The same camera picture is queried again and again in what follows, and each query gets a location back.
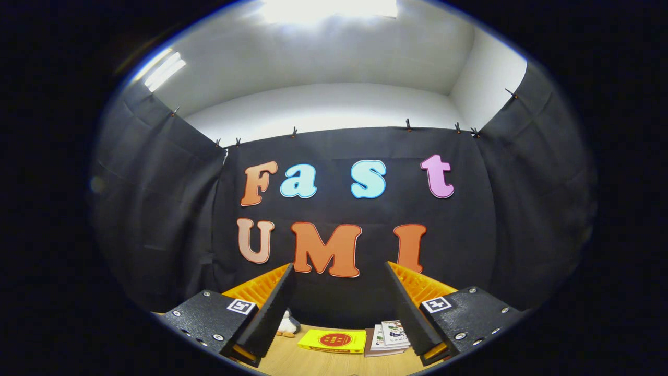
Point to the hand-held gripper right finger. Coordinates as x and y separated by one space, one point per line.
409 313

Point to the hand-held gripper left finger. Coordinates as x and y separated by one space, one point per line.
271 318

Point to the penguin plush toy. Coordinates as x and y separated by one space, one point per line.
287 326

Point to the pale pink book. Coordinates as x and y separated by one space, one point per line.
368 349

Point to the yellow book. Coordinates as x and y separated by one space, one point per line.
331 340

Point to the black backdrop cloth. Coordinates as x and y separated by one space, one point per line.
339 297

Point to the row of black cloth clips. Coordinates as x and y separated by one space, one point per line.
294 132

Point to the ceiling tube light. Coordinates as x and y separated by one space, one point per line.
162 70

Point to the ceiling light panel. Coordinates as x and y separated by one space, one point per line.
329 9

